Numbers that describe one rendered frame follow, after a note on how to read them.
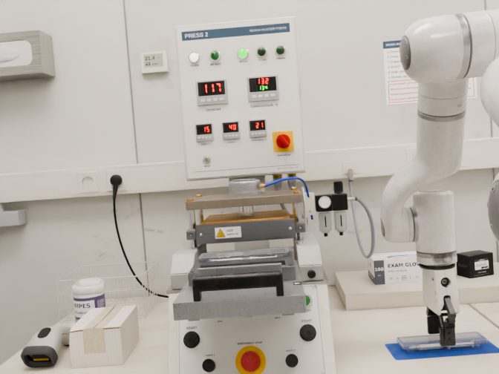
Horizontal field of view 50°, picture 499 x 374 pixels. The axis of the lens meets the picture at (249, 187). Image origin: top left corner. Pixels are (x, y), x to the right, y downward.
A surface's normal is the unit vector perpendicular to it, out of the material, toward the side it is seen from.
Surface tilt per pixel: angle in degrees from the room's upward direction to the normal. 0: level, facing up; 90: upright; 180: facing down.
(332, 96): 90
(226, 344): 65
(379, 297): 90
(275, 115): 90
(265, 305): 90
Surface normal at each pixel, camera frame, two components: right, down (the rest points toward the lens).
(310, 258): -0.08, -0.72
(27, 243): -0.06, 0.06
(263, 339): -0.07, -0.37
